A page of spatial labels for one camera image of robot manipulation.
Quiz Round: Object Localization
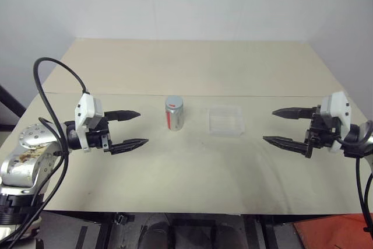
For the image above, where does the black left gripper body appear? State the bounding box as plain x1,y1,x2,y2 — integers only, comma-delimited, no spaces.
87,117,114,153

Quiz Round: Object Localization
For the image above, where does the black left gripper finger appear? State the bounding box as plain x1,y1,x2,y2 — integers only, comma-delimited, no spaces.
104,110,142,123
110,138,150,156

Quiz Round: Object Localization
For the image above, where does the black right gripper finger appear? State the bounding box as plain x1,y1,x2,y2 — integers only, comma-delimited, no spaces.
262,135,315,159
271,107,317,121

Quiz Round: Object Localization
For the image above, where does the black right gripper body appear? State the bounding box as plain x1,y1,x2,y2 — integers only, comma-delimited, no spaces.
304,107,339,150

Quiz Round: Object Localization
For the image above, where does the silver can with red stripe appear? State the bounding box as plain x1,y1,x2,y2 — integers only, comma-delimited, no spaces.
165,110,184,132

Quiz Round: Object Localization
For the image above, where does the clear plastic container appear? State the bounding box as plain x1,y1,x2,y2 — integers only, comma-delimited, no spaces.
207,105,246,138

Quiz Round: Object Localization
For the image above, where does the dark rounded shape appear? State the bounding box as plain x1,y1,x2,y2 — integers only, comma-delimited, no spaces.
139,220,173,249

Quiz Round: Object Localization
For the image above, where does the black furniture edge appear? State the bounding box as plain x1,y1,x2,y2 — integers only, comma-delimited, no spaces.
0,84,27,129

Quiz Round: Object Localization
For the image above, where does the orange red mat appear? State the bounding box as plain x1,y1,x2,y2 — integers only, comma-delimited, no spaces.
292,213,373,249

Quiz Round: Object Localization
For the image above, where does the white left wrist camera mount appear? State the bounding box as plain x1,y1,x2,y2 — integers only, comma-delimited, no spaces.
74,93,105,153

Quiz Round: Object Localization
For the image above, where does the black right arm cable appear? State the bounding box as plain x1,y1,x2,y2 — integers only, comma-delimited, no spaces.
335,120,373,234

